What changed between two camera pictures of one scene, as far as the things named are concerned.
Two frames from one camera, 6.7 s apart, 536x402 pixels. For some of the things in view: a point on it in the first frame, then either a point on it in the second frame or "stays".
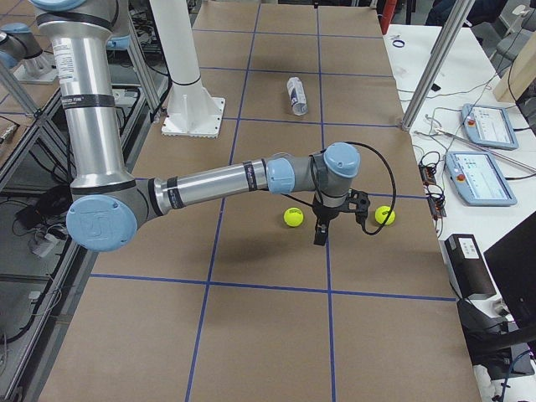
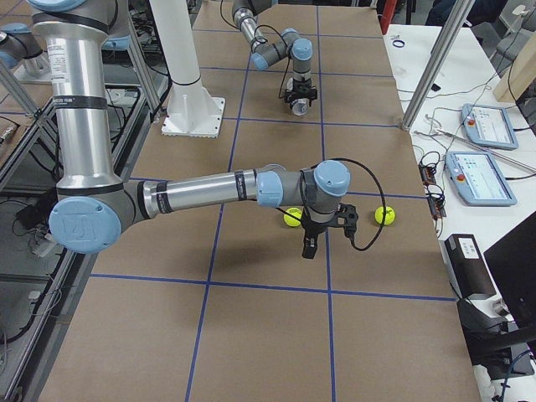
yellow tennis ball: x=381 y=213 stays
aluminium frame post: x=437 y=62 stays
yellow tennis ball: x=293 y=217 stays
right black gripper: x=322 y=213 → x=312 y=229
